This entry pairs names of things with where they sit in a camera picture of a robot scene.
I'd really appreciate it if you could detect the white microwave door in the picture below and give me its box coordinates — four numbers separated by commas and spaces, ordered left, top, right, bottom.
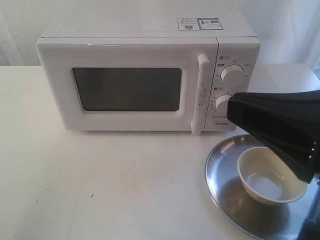
35, 37, 220, 135

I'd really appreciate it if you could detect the cream ceramic bowl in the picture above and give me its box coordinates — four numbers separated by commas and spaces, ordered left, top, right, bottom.
236, 146, 308, 206

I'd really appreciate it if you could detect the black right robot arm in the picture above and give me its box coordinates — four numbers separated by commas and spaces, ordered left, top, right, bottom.
227, 90, 320, 206

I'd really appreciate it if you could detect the white microwave oven body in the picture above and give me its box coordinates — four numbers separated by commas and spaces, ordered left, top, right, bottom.
39, 0, 262, 132

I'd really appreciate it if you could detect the lower white timer knob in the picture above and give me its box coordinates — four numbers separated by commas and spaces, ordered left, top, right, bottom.
215, 94, 232, 115

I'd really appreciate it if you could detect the upper white control knob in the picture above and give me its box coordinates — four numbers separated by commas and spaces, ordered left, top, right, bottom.
220, 64, 245, 88

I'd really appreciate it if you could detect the round stainless steel tray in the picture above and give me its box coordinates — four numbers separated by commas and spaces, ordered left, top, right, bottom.
204, 134, 319, 240

